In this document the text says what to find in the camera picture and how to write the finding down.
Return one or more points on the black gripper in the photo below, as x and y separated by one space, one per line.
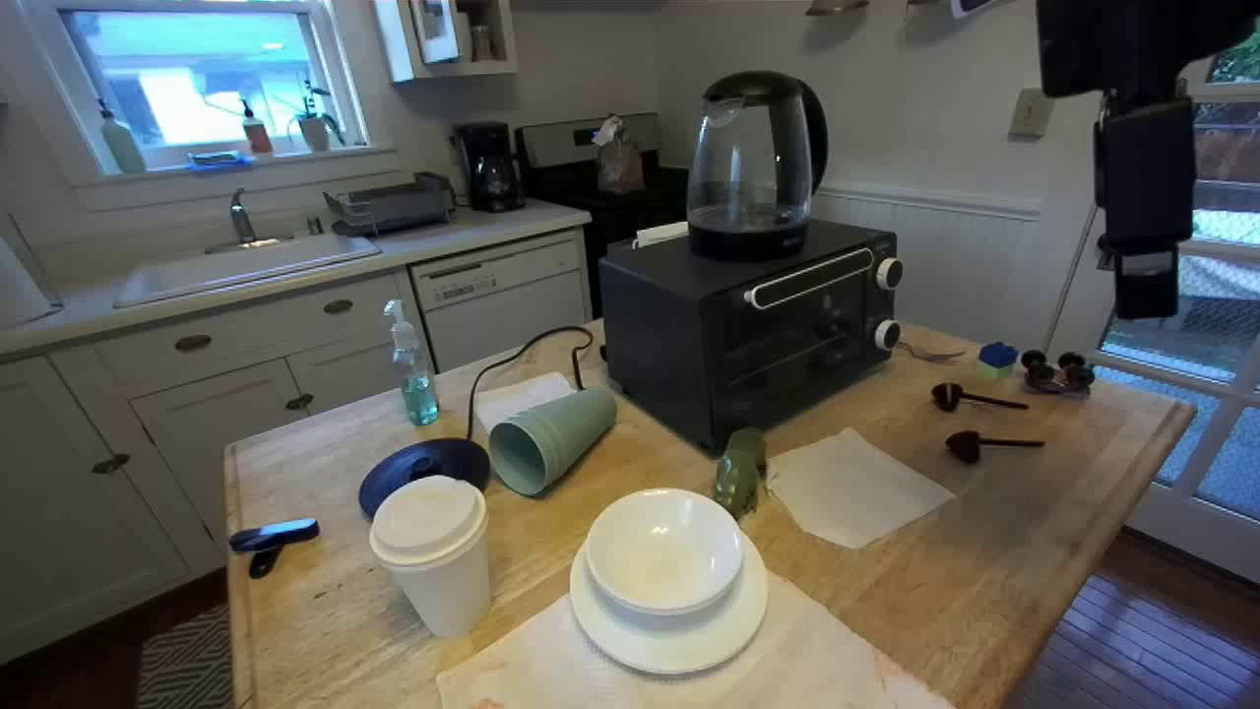
1141 173

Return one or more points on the black measuring spoon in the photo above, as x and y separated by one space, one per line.
964 446
947 394

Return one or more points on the white glass door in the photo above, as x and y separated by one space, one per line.
1214 436

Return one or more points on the glass electric kettle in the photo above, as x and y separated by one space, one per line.
749 173

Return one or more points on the black toaster oven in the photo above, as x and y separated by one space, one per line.
710 330

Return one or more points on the green toy figure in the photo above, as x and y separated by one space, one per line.
737 473

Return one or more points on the large white paper towel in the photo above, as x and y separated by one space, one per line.
813 654

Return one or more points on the black steel stove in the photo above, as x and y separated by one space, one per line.
630 218

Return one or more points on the brown paper bag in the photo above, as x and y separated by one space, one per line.
619 165

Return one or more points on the white bowl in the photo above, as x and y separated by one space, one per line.
662 544

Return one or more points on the white plate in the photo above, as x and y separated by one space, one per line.
655 649

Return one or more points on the green plastic cup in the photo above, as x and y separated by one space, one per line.
555 438

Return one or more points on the white dishwasher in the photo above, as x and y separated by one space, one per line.
506 297

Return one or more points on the black coffee maker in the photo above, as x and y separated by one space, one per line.
494 173

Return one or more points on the blue bowl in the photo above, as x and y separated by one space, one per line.
417 463

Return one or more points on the grey dish rack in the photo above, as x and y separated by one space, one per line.
393 207

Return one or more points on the white lidded paper cup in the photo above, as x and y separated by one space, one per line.
439 578

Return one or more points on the green pump bottle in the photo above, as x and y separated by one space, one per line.
315 128

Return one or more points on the black and blue clamp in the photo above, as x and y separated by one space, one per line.
277 534

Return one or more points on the red brown bottle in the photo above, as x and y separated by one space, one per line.
257 132

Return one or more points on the metal faucet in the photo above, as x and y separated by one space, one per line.
241 218

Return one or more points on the white kitchen sink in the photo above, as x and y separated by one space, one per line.
237 267

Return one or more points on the blue sponge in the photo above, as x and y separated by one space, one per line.
216 165

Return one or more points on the kitchen window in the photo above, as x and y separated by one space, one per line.
196 82

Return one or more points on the patterned floor rug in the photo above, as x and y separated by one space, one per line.
189 662

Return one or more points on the white soap bottle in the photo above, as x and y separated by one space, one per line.
123 148

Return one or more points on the white kitchen cabinets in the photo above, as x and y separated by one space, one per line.
90 497

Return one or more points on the white light switch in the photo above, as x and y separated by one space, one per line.
1027 115

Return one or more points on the white wall shelf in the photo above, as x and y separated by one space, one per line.
439 41

